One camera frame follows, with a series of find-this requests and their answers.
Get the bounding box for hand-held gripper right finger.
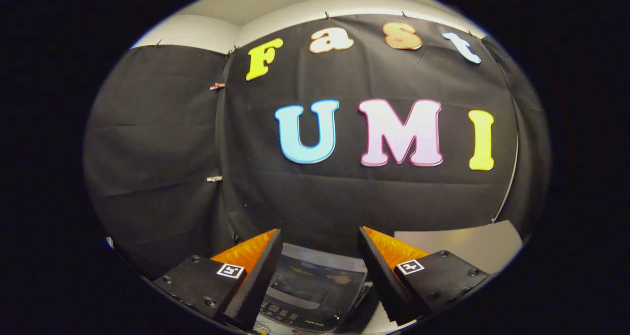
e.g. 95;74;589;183
358;227;489;326

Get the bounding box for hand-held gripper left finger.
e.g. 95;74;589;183
154;229;283;330

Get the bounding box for dark grey washing machine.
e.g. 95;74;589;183
253;243;379;334

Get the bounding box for thin white cable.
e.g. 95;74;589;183
492;133;520;222

